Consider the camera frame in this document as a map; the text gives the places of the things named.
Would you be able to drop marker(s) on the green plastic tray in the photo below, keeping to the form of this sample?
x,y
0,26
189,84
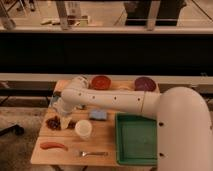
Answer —
x,y
136,140

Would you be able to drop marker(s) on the purple bowl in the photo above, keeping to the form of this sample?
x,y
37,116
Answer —
x,y
144,84

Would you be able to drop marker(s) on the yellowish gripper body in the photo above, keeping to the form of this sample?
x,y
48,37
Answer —
x,y
65,120

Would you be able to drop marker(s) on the light blue plastic cup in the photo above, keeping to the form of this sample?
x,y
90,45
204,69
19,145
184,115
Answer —
x,y
53,101

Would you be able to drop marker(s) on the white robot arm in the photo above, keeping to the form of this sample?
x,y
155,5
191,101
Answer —
x,y
184,126

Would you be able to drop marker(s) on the black object on floor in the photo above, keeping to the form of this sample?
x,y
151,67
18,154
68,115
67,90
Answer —
x,y
16,129

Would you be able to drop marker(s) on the yellow banana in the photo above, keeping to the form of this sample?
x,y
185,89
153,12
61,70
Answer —
x,y
124,87

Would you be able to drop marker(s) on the white paper cup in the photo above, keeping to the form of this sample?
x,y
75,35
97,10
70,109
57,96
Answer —
x,y
83,129

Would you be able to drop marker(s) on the red bowl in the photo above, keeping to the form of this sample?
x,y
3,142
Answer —
x,y
101,82

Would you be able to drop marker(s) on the metal fork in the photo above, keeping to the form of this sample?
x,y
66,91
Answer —
x,y
86,153

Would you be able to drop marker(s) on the dark red grape bunch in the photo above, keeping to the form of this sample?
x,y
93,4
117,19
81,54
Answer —
x,y
55,123

